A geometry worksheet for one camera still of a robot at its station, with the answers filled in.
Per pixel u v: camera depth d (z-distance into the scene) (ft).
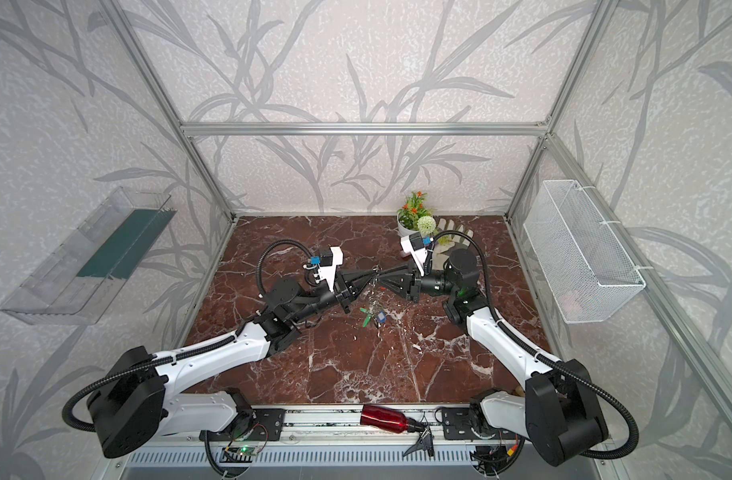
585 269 2.04
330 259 1.93
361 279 2.10
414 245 2.06
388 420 2.37
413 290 2.06
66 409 1.30
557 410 1.33
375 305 2.28
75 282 2.08
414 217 3.28
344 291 1.97
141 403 1.30
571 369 1.35
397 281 2.27
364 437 2.40
